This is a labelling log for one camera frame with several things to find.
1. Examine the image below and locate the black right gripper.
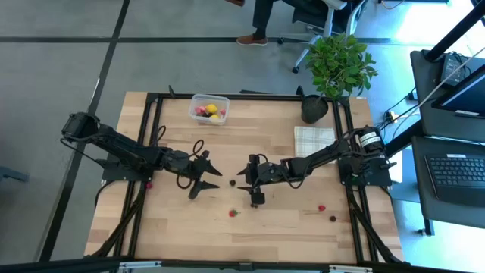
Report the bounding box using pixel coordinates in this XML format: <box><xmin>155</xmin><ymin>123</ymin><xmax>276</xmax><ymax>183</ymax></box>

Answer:
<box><xmin>237</xmin><ymin>154</ymin><xmax>295</xmax><ymax>209</ymax></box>

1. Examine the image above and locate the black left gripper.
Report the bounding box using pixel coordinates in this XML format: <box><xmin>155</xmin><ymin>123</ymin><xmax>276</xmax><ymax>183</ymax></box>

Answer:
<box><xmin>166</xmin><ymin>149</ymin><xmax>224</xmax><ymax>201</ymax></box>

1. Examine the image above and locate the clear plastic tupperware container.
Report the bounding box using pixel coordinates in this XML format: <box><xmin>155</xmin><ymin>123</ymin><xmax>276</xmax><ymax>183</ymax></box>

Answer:
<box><xmin>188</xmin><ymin>93</ymin><xmax>231</xmax><ymax>126</ymax></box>

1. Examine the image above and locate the white checked cloth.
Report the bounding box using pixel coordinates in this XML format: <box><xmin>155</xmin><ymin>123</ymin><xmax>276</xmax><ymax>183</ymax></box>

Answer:
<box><xmin>293</xmin><ymin>125</ymin><xmax>337</xmax><ymax>159</ymax></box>

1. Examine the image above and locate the black plant pot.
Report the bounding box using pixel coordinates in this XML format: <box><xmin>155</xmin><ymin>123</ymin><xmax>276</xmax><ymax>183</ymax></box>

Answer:
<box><xmin>301</xmin><ymin>93</ymin><xmax>330</xmax><ymax>125</ymax></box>

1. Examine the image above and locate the green leafy plant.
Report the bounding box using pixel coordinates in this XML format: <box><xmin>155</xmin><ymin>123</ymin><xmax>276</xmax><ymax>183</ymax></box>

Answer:
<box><xmin>305</xmin><ymin>33</ymin><xmax>379</xmax><ymax>102</ymax></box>

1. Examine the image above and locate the person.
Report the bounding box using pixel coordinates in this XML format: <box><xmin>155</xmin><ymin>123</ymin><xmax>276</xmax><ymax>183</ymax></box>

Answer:
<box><xmin>226</xmin><ymin>0</ymin><xmax>289</xmax><ymax>47</ymax></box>

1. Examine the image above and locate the white office chair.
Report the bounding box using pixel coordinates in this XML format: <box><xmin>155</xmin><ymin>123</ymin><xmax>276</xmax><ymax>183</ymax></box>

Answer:
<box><xmin>276</xmin><ymin>0</ymin><xmax>367</xmax><ymax>74</ymax></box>

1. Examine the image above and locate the black desk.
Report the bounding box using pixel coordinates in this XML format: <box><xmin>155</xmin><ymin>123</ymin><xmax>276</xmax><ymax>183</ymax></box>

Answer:
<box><xmin>411</xmin><ymin>135</ymin><xmax>485</xmax><ymax>237</ymax></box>
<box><xmin>410</xmin><ymin>49</ymin><xmax>485</xmax><ymax>143</ymax></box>

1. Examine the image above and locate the grey metal foot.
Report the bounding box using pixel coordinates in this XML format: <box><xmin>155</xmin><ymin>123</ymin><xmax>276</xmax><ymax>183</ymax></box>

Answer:
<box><xmin>0</xmin><ymin>165</ymin><xmax>30</xmax><ymax>183</ymax></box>

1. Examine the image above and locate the black keyboard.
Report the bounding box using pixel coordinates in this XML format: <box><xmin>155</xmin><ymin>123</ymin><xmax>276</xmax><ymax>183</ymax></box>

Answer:
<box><xmin>424</xmin><ymin>153</ymin><xmax>485</xmax><ymax>208</ymax></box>

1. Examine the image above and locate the black power adapter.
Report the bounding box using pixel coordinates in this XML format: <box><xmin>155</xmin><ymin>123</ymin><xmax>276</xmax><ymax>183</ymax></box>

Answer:
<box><xmin>439</xmin><ymin>52</ymin><xmax>469</xmax><ymax>86</ymax></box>

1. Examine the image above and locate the black monitor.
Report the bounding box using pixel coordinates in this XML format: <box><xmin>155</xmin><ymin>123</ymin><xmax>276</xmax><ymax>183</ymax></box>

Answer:
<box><xmin>431</xmin><ymin>64</ymin><xmax>485</xmax><ymax>121</ymax></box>

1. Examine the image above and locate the black aluminium table frame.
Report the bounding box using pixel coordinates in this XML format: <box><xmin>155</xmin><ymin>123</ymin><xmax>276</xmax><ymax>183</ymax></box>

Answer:
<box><xmin>85</xmin><ymin>86</ymin><xmax>412</xmax><ymax>273</ymax></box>

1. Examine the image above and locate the black stand post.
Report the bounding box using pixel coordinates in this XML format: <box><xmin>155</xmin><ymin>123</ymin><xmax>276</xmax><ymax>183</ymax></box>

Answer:
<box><xmin>423</xmin><ymin>0</ymin><xmax>485</xmax><ymax>64</ymax></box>

